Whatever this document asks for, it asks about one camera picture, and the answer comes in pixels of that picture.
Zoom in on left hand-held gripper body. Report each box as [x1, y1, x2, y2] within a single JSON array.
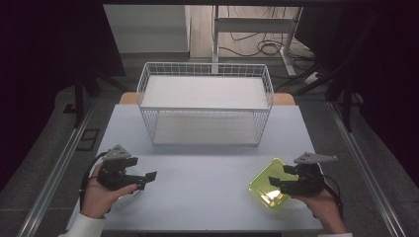
[[97, 144, 139, 192]]

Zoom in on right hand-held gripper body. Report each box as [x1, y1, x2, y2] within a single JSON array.
[[280, 151, 339, 198]]

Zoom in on green plastic container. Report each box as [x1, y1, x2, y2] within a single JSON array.
[[248, 157, 299, 210]]

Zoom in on white wire shelf rack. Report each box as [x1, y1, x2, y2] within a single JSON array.
[[135, 61, 275, 147]]

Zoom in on person's right hand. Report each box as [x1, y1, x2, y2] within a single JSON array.
[[291, 189, 344, 228]]

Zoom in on person's left hand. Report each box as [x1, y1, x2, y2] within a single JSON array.
[[79, 162, 138, 220]]

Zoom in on wooden table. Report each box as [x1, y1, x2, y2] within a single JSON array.
[[119, 91, 296, 107]]

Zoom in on black stand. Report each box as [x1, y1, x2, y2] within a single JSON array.
[[72, 70, 127, 128], [324, 70, 365, 133]]

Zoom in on white power strip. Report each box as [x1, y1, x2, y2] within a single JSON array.
[[301, 71, 321, 86]]

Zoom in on white cabinet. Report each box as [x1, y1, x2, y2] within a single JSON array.
[[103, 4, 193, 54]]

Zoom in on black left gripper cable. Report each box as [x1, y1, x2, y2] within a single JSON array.
[[78, 150, 111, 212]]

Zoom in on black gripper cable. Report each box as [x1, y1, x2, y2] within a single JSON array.
[[78, 150, 111, 212], [320, 173, 346, 222]]

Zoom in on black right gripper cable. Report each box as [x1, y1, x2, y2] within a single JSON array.
[[320, 173, 346, 222]]

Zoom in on metal floor rail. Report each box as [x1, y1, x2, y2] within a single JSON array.
[[326, 101, 407, 237], [17, 98, 97, 237]]

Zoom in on black floor cables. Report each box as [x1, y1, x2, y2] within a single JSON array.
[[218, 5, 317, 72]]

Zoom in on white metal desk frame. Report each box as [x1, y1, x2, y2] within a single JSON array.
[[211, 5, 304, 77]]

